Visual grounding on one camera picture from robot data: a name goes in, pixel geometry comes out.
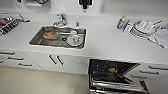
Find stacked white dishes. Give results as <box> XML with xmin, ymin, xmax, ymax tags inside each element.
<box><xmin>130</xmin><ymin>19</ymin><xmax>164</xmax><ymax>41</ymax></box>

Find white mug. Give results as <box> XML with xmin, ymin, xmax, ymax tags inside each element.
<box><xmin>69</xmin><ymin>30</ymin><xmax>79</xmax><ymax>43</ymax></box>

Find white narrow drawer cabinet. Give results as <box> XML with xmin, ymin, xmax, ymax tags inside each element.
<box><xmin>130</xmin><ymin>63</ymin><xmax>168</xmax><ymax>94</ymax></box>

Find white two-door base cabinet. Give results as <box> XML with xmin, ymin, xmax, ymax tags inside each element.
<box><xmin>20</xmin><ymin>50</ymin><xmax>90</xmax><ymax>76</ymax></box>

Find wire dish drying rack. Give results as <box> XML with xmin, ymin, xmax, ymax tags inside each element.
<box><xmin>0</xmin><ymin>13</ymin><xmax>30</xmax><ymax>36</ymax></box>

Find stainless steel dishwasher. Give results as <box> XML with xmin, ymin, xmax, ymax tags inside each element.
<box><xmin>87</xmin><ymin>58</ymin><xmax>151</xmax><ymax>94</ymax></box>

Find stainless steel sink basin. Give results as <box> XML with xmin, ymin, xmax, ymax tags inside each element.
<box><xmin>28</xmin><ymin>25</ymin><xmax>88</xmax><ymax>50</ymax></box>

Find small chrome sink button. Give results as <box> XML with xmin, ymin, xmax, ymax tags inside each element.
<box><xmin>75</xmin><ymin>21</ymin><xmax>81</xmax><ymax>28</ymax></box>

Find dark wire dishwasher rack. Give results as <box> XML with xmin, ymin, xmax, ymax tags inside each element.
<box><xmin>89</xmin><ymin>60</ymin><xmax>139</xmax><ymax>84</ymax></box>

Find orange dish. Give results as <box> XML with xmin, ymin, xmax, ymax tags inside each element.
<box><xmin>42</xmin><ymin>29</ymin><xmax>60</xmax><ymax>41</ymax></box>

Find white wall outlet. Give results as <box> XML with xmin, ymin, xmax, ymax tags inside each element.
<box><xmin>99</xmin><ymin>3</ymin><xmax>107</xmax><ymax>14</ymax></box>

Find blue white soap bottle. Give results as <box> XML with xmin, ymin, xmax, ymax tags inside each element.
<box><xmin>116</xmin><ymin>15</ymin><xmax>128</xmax><ymax>31</ymax></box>

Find small clear jar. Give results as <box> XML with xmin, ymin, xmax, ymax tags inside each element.
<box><xmin>123</xmin><ymin>21</ymin><xmax>133</xmax><ymax>34</ymax></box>

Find small red dish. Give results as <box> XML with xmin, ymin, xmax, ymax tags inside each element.
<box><xmin>0</xmin><ymin>22</ymin><xmax>6</xmax><ymax>28</ymax></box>

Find white drawer stack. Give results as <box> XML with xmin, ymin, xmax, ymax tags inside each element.
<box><xmin>0</xmin><ymin>48</ymin><xmax>44</xmax><ymax>71</ymax></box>

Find chrome sink faucet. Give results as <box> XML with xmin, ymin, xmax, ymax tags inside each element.
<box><xmin>52</xmin><ymin>12</ymin><xmax>69</xmax><ymax>28</ymax></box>

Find white plate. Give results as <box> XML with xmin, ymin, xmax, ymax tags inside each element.
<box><xmin>66</xmin><ymin>34</ymin><xmax>85</xmax><ymax>47</ymax></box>

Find white grey dish cloth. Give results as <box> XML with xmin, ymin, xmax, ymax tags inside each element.
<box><xmin>148</xmin><ymin>28</ymin><xmax>168</xmax><ymax>50</ymax></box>

